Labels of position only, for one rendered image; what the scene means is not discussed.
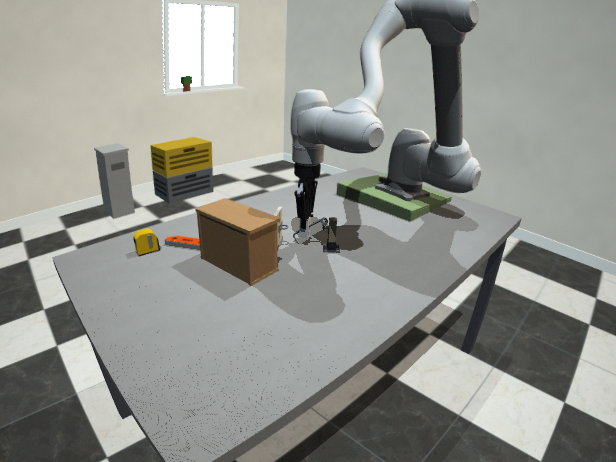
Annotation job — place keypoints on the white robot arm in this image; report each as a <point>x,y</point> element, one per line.
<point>350,127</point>

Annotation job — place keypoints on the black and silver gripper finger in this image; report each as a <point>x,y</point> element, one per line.
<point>311,201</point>
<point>302,203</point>

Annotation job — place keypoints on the yellow tape measure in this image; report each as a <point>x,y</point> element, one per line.
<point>146,242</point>

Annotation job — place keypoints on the brown wooden cabinet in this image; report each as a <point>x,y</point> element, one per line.
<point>225,229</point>

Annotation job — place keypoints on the orange spirit level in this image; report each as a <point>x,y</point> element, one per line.
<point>180,241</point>

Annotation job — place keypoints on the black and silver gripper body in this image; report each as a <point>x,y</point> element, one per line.
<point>306,174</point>

